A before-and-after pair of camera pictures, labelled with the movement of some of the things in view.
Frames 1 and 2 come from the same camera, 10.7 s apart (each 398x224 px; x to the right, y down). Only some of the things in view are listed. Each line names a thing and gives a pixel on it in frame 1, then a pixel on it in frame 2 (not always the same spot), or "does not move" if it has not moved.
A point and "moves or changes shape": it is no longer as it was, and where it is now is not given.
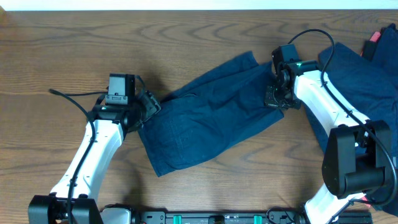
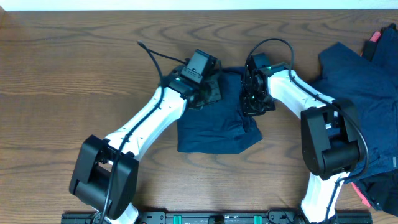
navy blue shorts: (209, 112) moves or changes shape
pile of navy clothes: (367, 87) does not move
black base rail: (173, 217) does not move
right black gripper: (269, 99) → (247, 111)
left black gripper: (152, 105) → (214, 84)
